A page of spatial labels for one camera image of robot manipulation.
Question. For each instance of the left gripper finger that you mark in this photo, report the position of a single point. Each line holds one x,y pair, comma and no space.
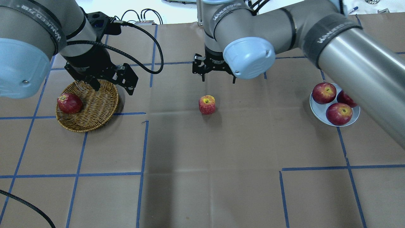
95,84
130,90

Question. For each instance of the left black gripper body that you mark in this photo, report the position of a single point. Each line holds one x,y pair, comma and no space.
89,61

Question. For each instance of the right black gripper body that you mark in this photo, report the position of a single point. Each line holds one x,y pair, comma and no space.
214,63

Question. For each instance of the yellow-red apple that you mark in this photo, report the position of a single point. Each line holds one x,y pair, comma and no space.
207,105

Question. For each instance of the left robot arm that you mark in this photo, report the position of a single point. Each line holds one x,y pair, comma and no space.
33,31

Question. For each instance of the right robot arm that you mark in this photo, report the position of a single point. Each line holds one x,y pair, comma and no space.
244,44

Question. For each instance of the woven wicker basket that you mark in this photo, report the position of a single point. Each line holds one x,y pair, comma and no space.
98,106

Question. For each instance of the dark red apple in basket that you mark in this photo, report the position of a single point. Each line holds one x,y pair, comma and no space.
69,103

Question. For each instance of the red apple on plate back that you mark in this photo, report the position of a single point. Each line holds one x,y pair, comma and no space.
324,93

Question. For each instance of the red apple on plate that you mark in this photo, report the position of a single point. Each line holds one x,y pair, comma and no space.
339,114
342,97
324,93

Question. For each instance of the light blue plate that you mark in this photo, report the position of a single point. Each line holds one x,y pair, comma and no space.
320,110

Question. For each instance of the red apple on plate left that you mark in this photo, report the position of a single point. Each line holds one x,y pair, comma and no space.
342,97

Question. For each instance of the red apple on plate front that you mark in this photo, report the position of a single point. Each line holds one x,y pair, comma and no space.
339,114

